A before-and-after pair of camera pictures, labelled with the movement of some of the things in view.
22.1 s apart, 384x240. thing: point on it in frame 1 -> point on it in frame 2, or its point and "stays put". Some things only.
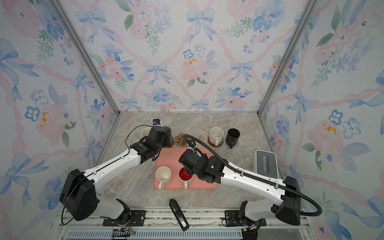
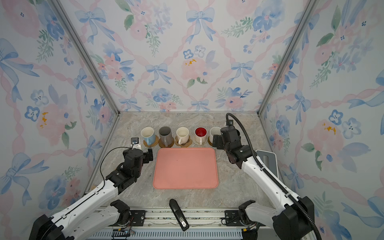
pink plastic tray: x=169 y=157 stays put
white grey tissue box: x=265 y=163 stays put
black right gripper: x=204 y=157 -> x=218 y=138
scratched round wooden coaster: x=213 y=145 stays put
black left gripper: x=167 y=138 -> x=146 y=158
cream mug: x=163 y=175 -> x=182 y=133
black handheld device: x=179 y=215 stays put
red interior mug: x=185 y=177 -> x=200 y=135
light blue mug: x=145 y=131 stays put
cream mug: x=216 y=135 stays put
